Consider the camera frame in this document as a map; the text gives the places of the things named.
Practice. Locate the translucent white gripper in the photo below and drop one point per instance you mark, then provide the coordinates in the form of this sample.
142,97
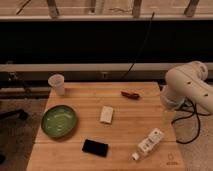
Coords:
168,115

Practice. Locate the red chili pepper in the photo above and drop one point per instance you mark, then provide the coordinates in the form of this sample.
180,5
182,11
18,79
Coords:
130,95

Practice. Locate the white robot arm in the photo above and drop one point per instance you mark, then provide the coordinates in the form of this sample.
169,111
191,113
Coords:
187,81

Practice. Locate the white sponge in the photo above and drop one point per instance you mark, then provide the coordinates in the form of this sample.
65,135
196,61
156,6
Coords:
106,114

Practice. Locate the black rectangular sponge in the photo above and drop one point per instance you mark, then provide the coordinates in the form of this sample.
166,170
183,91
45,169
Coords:
94,147

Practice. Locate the white plastic bottle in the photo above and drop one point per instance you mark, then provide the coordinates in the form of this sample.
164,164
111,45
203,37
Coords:
146,145

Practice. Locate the green bowl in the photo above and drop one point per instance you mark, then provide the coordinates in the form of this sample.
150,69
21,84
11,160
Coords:
58,121

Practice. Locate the translucent plastic cup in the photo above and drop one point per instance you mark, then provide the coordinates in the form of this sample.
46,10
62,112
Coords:
56,81

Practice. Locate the black office chair base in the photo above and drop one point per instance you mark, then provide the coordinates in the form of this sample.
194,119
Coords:
20,113

